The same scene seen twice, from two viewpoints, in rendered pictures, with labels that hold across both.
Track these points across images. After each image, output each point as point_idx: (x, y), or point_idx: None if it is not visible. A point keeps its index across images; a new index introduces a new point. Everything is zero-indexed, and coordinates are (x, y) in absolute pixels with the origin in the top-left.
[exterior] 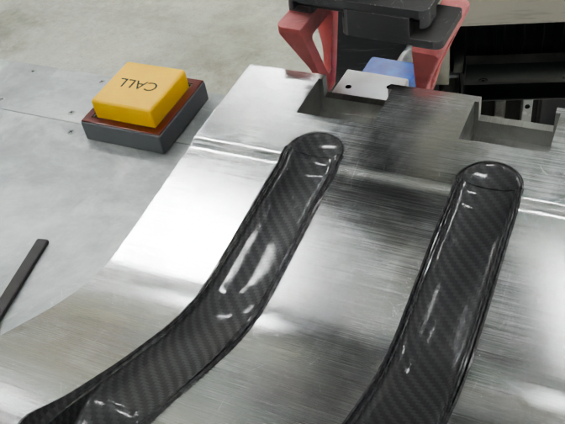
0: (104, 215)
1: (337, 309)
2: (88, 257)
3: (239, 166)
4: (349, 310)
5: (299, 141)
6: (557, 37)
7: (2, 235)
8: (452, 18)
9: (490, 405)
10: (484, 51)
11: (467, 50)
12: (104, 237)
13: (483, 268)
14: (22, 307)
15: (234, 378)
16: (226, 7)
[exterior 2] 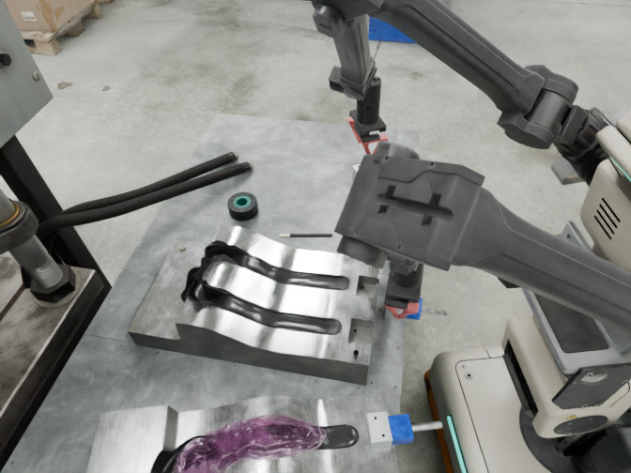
0: None
1: (286, 298)
2: (328, 248)
3: (333, 267)
4: (286, 301)
5: (346, 279)
6: (526, 389)
7: (332, 225)
8: (400, 305)
9: (260, 330)
10: (513, 360)
11: (510, 353)
12: (336, 249)
13: (303, 328)
14: (308, 239)
15: (258, 280)
16: None
